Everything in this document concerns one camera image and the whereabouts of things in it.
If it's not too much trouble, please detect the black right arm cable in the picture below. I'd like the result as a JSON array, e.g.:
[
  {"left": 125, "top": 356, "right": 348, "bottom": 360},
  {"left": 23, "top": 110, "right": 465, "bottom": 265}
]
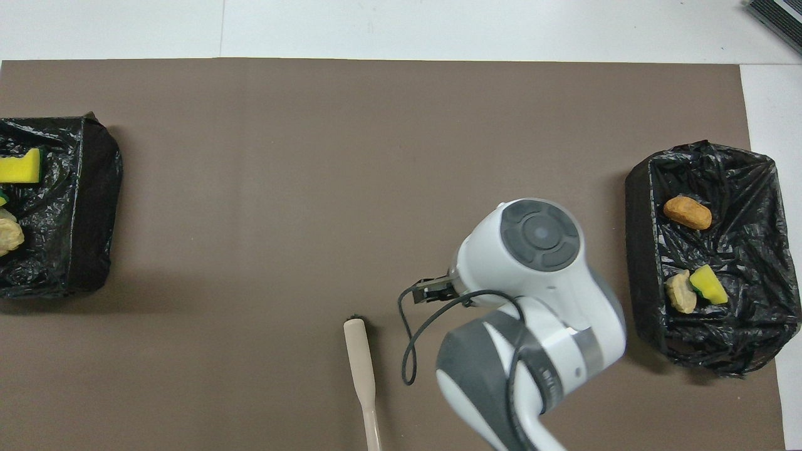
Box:
[{"left": 399, "top": 282, "right": 533, "bottom": 451}]

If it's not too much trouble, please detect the dark ribbed device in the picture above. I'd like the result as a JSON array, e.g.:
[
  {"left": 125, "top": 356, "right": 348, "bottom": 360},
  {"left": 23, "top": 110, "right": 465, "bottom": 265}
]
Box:
[{"left": 744, "top": 0, "right": 802, "bottom": 54}]

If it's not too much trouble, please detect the brown paper table mat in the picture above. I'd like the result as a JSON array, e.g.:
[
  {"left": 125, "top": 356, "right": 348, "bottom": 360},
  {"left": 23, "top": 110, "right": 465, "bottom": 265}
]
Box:
[{"left": 0, "top": 58, "right": 787, "bottom": 451}]

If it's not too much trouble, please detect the bin with black trash bag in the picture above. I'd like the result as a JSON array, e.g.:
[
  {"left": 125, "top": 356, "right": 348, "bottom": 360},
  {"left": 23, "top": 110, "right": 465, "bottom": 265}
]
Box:
[
  {"left": 625, "top": 141, "right": 802, "bottom": 378},
  {"left": 0, "top": 113, "right": 124, "bottom": 299}
]

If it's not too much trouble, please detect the brown fried croquette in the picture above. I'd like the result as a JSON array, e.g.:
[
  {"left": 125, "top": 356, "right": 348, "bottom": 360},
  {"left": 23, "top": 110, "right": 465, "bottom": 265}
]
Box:
[{"left": 664, "top": 195, "right": 713, "bottom": 231}]

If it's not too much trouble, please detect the beige brush with black bristles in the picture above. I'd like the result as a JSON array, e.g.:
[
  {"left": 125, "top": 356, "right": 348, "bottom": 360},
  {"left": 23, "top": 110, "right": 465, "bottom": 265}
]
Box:
[{"left": 343, "top": 315, "right": 383, "bottom": 451}]

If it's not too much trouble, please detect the green and yellow sponge piece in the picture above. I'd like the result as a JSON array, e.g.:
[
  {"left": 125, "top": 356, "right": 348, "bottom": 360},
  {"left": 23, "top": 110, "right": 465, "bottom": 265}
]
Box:
[{"left": 689, "top": 264, "right": 729, "bottom": 306}]

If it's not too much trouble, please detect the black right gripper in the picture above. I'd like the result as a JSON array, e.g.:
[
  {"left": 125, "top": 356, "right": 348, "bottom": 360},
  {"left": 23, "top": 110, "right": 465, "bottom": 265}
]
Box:
[{"left": 414, "top": 271, "right": 467, "bottom": 306}]

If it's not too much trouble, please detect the orange striped bread piece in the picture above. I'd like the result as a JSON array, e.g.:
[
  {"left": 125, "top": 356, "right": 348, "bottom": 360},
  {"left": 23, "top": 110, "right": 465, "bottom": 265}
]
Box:
[
  {"left": 0, "top": 218, "right": 26, "bottom": 257},
  {"left": 665, "top": 269, "right": 697, "bottom": 314}
]

